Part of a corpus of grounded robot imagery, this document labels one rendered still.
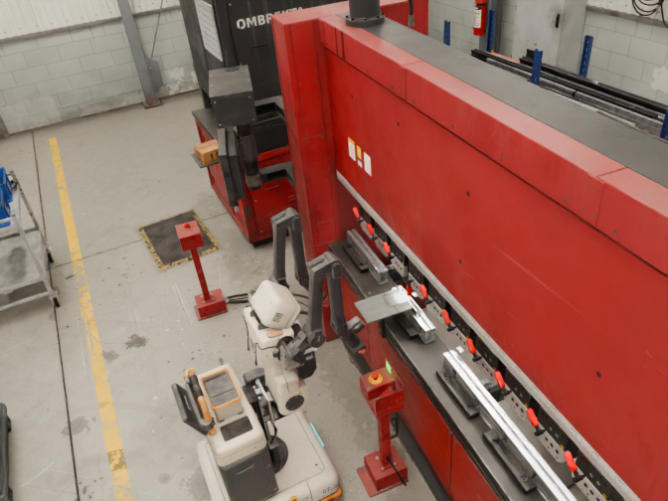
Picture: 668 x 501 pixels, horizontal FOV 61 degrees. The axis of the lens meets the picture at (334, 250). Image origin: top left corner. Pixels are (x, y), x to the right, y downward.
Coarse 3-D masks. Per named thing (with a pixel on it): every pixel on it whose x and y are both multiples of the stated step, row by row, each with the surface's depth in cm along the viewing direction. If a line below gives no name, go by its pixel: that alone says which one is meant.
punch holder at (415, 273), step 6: (414, 264) 277; (414, 270) 279; (414, 276) 282; (420, 276) 274; (414, 282) 283; (420, 282) 276; (426, 282) 274; (414, 288) 286; (426, 288) 276; (420, 294) 279
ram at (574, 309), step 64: (384, 128) 264; (384, 192) 287; (448, 192) 223; (512, 192) 182; (448, 256) 239; (512, 256) 193; (576, 256) 162; (512, 320) 205; (576, 320) 171; (640, 320) 146; (576, 384) 180; (640, 384) 152; (640, 448) 160
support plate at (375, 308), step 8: (376, 296) 312; (360, 304) 308; (368, 304) 308; (376, 304) 307; (384, 304) 307; (400, 304) 305; (408, 304) 305; (360, 312) 304; (368, 312) 303; (376, 312) 302; (384, 312) 301; (392, 312) 301; (400, 312) 301; (368, 320) 298; (376, 320) 298
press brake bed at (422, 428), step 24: (360, 336) 370; (360, 360) 404; (384, 360) 334; (408, 384) 305; (408, 408) 317; (432, 408) 279; (408, 432) 351; (432, 432) 290; (456, 432) 259; (432, 456) 301; (456, 456) 267; (432, 480) 324; (456, 480) 276; (480, 480) 248
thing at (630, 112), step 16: (496, 64) 465; (512, 64) 456; (528, 64) 460; (544, 64) 448; (528, 80) 432; (544, 80) 423; (560, 80) 420; (576, 80) 421; (592, 80) 411; (576, 96) 400; (592, 96) 390; (608, 96) 386; (624, 96) 387; (640, 96) 380; (608, 112) 379; (624, 112) 368; (640, 112) 364; (656, 112) 366; (656, 128) 351
